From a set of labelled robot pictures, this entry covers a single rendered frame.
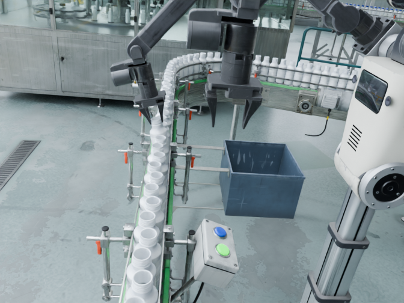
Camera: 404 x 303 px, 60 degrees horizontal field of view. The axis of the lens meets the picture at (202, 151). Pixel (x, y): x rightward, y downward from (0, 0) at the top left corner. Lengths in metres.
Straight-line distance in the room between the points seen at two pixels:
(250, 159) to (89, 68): 3.02
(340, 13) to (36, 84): 3.98
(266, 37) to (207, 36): 5.67
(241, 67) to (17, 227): 2.29
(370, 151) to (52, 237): 2.08
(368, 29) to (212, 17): 0.67
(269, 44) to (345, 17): 5.20
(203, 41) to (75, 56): 3.85
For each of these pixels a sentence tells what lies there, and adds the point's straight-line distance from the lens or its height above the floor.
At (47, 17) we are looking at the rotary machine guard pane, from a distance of 4.48.
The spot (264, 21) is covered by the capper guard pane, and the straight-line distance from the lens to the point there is 6.27.
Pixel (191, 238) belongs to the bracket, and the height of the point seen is 1.10.
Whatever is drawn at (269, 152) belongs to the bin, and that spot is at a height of 0.90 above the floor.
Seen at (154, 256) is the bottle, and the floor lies 1.12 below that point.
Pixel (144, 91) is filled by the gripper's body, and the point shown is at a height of 1.31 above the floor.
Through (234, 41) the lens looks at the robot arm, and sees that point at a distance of 0.65.
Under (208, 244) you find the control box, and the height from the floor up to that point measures 1.12.
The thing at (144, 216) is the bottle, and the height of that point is 1.15.
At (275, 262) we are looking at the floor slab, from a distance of 2.48.
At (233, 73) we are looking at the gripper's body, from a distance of 0.66.
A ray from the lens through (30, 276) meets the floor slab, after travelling 2.37.
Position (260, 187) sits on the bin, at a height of 0.89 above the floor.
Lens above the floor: 1.67
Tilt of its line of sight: 27 degrees down
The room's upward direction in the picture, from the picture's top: 6 degrees clockwise
